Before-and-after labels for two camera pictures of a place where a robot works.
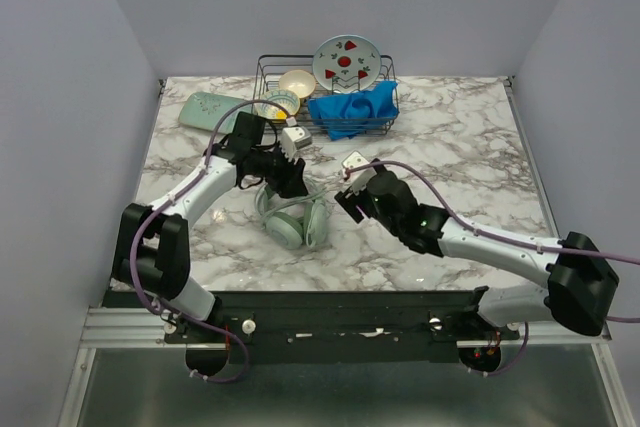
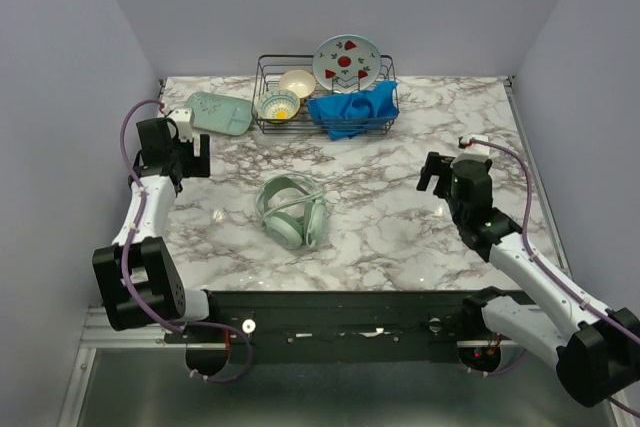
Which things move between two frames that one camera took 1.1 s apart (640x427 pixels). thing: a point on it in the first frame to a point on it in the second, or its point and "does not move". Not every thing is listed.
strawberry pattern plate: (346, 64) does not move
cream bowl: (299, 81) does not move
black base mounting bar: (325, 326) does not move
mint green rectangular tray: (207, 111) does not move
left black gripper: (289, 183) to (203, 164)
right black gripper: (361, 198) to (435, 170)
